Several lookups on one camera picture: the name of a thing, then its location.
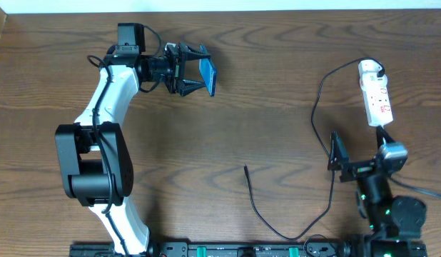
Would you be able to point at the white power strip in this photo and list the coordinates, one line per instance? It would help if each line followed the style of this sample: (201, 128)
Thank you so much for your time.
(378, 107)

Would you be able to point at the white USB wall charger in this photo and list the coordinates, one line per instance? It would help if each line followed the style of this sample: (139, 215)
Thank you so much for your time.
(371, 75)

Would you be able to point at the blue Samsung Galaxy smartphone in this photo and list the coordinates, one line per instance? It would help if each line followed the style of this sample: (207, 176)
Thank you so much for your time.
(208, 73)

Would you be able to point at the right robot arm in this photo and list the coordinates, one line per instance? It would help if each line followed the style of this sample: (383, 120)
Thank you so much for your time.
(396, 221)

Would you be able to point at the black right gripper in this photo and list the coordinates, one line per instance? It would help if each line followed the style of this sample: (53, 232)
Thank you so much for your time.
(358, 170)

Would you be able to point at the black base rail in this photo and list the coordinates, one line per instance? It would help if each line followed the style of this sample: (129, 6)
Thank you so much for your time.
(311, 248)

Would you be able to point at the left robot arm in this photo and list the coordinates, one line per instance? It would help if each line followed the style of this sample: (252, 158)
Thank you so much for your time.
(96, 167)

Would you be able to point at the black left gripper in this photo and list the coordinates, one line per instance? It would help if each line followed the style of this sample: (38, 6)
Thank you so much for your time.
(173, 68)

